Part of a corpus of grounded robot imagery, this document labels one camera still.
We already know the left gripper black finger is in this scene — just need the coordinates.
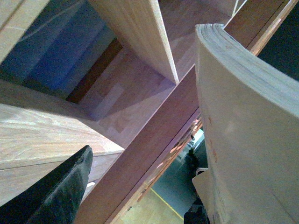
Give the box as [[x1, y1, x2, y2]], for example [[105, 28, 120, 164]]
[[0, 145, 93, 224]]

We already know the thick white paperback book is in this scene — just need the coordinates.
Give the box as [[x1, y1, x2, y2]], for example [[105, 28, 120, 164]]
[[193, 24, 299, 224]]

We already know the light wooden shelf cabinet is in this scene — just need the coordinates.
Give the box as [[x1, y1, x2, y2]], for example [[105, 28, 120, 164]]
[[0, 0, 178, 204]]

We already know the dark wooden shelf beam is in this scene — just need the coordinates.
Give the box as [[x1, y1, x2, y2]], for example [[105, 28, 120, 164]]
[[75, 68, 199, 224]]

